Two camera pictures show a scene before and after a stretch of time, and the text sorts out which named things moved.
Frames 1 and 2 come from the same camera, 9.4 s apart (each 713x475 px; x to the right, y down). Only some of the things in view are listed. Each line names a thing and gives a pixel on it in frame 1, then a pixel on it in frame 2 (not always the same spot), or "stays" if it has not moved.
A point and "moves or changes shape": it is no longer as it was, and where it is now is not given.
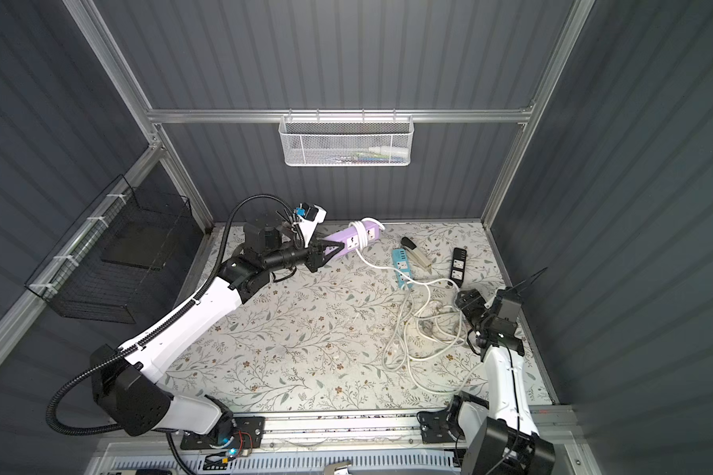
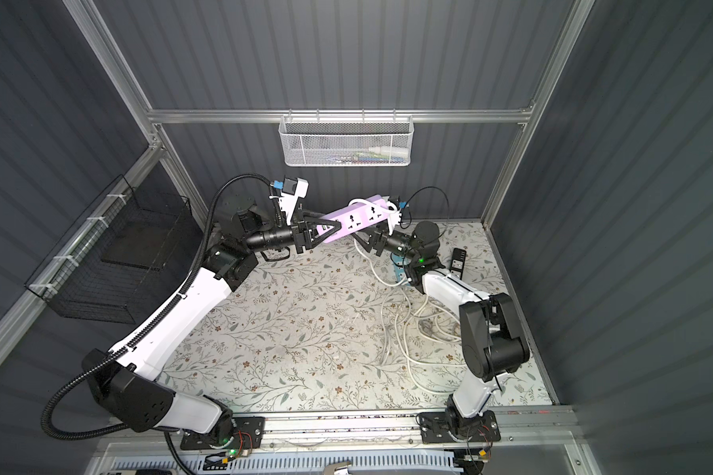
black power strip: (458, 265) stays
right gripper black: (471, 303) → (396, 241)
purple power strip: (349, 240) moves or changes shape
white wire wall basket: (347, 141) stays
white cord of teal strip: (393, 337) → (403, 290)
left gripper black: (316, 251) → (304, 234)
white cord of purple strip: (358, 246) → (394, 225)
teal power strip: (400, 262) stays
